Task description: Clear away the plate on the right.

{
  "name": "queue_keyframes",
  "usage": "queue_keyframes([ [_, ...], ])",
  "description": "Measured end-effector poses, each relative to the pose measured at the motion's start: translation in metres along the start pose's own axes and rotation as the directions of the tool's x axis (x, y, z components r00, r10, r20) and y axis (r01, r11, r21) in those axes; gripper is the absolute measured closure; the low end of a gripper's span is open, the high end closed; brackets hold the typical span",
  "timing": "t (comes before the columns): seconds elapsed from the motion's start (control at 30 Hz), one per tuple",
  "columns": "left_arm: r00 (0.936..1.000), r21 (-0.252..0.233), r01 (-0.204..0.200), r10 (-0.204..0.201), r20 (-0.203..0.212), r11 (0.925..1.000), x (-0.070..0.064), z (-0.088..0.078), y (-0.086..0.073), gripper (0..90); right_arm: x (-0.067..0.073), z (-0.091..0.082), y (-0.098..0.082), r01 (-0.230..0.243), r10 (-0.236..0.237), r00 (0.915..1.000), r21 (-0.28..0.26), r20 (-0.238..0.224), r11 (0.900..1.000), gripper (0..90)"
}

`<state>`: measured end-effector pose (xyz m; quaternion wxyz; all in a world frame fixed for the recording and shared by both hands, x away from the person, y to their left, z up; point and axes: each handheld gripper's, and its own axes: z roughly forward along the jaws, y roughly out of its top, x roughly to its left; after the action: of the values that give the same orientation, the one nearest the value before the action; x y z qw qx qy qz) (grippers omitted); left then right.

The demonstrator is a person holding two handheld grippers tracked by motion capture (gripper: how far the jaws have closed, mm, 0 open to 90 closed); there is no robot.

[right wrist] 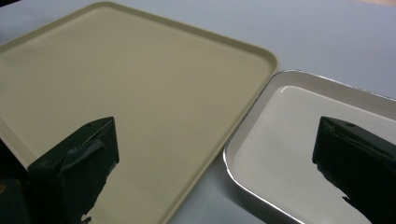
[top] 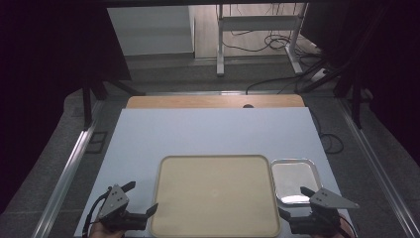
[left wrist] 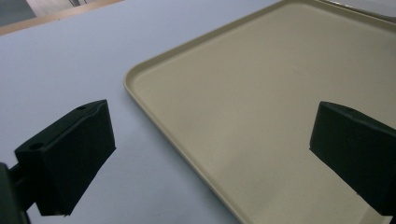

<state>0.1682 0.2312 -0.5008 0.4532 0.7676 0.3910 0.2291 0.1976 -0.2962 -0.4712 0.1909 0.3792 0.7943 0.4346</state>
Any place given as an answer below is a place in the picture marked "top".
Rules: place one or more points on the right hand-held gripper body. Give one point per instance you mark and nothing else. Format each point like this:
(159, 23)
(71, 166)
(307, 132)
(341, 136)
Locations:
(325, 200)

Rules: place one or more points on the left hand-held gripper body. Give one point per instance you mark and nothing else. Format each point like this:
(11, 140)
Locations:
(115, 203)

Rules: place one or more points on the person's left hand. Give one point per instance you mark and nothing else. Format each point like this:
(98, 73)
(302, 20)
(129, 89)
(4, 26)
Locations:
(100, 233)

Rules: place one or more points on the person's right hand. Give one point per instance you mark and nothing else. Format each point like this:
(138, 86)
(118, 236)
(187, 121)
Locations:
(345, 231)

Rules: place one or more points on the small shiny metal tray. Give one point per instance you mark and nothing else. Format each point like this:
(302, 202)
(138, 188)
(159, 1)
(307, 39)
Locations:
(292, 180)

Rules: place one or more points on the large beige plastic tray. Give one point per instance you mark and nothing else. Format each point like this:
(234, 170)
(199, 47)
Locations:
(214, 195)

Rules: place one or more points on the pale blue table mat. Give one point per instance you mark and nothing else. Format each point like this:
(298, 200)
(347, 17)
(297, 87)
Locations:
(198, 132)

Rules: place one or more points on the black metal stand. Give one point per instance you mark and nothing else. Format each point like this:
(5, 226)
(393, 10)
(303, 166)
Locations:
(356, 99)
(87, 105)

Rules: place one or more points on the small black round knob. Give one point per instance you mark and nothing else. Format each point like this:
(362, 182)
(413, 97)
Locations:
(248, 106)

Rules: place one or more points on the white power strip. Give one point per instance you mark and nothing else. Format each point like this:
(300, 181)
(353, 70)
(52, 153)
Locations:
(319, 75)

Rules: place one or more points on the wooden table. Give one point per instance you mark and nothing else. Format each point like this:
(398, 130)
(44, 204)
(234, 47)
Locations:
(211, 101)

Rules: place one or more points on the dark curtain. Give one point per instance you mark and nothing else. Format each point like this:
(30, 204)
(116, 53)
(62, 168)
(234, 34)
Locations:
(386, 59)
(49, 49)

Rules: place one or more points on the white cabinet panel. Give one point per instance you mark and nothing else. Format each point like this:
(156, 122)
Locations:
(152, 29)

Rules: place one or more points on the black rectangular floor frame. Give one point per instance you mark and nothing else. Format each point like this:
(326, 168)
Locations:
(97, 142)

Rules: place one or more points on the aluminium floor rail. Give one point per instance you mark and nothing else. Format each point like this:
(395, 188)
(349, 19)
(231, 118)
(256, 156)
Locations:
(198, 93)
(379, 172)
(66, 178)

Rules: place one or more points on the white metal desk frame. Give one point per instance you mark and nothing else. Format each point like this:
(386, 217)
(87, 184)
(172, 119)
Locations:
(220, 39)

